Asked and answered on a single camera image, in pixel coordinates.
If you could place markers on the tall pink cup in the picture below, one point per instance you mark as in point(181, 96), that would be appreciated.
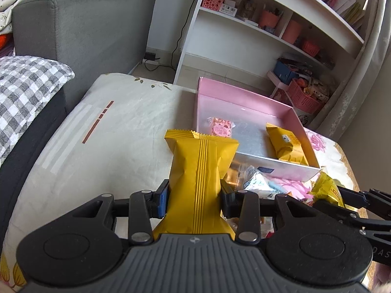
point(291, 32)

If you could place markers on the pink perforated basket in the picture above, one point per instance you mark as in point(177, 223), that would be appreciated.
point(212, 3)

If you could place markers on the large pink plastic basket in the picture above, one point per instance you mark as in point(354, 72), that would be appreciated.
point(302, 99)

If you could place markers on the white floral pillow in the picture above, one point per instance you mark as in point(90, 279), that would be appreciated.
point(7, 9)

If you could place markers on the yellow packet with small label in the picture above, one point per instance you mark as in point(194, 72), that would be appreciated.
point(285, 146)

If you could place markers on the white labelled box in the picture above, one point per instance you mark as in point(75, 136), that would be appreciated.
point(229, 8)

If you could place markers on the grey sofa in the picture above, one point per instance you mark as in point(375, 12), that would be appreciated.
point(91, 36)

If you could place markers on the small red basket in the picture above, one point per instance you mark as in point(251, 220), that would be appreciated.
point(310, 48)

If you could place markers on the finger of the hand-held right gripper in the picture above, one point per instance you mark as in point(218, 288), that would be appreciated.
point(342, 215)
point(363, 200)

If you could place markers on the small pink cup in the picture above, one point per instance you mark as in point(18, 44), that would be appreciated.
point(268, 19)

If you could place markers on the grey white checkered cushion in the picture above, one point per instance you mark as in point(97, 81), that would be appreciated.
point(27, 97)

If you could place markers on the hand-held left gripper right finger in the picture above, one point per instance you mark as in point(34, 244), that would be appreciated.
point(226, 202)

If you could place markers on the black power adapter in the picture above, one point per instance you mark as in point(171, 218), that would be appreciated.
point(151, 56)

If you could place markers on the clear packet with blue print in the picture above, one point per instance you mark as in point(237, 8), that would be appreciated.
point(259, 183)

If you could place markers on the blue storage box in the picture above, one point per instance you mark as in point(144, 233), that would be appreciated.
point(284, 71)

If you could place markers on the row of upright books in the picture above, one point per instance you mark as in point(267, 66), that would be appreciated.
point(351, 10)

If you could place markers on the pink cardboard box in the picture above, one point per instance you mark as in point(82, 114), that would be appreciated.
point(244, 103)

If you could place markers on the pink snack packet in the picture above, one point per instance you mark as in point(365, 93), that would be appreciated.
point(221, 128)

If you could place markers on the plain yellow snack packet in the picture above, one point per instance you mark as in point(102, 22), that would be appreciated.
point(195, 174)

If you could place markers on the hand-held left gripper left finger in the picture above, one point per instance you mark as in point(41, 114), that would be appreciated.
point(163, 202)

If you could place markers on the yellow packet with red print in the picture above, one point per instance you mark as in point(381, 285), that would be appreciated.
point(325, 187)

